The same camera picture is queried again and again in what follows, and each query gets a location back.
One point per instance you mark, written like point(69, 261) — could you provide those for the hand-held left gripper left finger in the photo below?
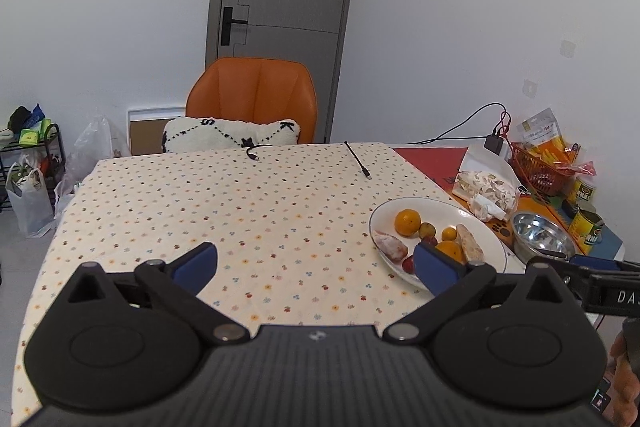
point(192, 267)

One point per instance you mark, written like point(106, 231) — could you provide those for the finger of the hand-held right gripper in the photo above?
point(555, 269)
point(600, 263)

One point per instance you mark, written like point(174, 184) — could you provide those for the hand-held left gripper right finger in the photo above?
point(435, 267)

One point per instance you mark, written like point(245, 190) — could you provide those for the small round orange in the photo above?
point(449, 251)

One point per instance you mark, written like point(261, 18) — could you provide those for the red strawberry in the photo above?
point(409, 264)
point(430, 241)

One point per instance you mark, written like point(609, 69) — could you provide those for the small orange kumquat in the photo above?
point(449, 233)

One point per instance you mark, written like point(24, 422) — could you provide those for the small green round fruit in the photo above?
point(426, 229)

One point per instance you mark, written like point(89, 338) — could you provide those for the peeled pomelo segment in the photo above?
point(470, 243)
point(391, 245)

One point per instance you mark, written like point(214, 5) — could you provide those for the large round orange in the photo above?
point(407, 223)

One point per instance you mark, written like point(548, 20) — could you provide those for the white round plate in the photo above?
point(395, 217)

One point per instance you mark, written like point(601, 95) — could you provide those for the person's right hand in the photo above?
point(625, 382)

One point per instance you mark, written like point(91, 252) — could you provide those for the dark spoon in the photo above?
point(550, 253)

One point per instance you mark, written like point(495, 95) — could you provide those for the blue board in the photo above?
point(611, 241)

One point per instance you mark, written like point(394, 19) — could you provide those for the open yellow tin can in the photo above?
point(587, 232)

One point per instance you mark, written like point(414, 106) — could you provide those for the stainless steel bowl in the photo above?
point(537, 232)

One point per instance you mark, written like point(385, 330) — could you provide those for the orange paw print mat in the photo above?
point(502, 227)

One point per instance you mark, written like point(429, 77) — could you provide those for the small white wrapped packet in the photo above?
point(487, 207)

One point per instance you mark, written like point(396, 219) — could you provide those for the red snack packet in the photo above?
point(580, 169)

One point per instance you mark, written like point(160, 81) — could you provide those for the red plastic basket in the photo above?
point(540, 174)

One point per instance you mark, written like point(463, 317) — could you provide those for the clear nougat candy bag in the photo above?
point(490, 187)

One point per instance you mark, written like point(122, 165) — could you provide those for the red table mat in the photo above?
point(430, 164)

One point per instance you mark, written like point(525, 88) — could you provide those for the white paper bag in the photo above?
point(487, 162)

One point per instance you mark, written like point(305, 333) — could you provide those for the orange snack pouch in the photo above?
point(542, 134)

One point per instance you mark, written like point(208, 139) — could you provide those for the black power adapter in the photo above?
point(494, 144)

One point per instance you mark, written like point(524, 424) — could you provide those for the white cushion black pattern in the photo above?
point(230, 134)

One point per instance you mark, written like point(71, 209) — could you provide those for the white framed cork board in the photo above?
point(152, 134)

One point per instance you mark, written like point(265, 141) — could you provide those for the clear plastic bag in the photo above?
point(95, 147)

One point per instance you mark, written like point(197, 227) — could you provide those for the white plastic shopping bag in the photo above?
point(30, 207)

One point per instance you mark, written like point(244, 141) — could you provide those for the black metal rack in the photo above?
point(55, 152)

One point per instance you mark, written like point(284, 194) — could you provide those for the orange leather chair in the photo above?
point(250, 92)

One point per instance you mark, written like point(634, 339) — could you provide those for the green packets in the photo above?
point(35, 134)

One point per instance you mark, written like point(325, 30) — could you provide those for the dark cloth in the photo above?
point(20, 118)

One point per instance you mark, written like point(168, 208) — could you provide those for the white wall outlet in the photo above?
point(567, 49)
point(529, 88)

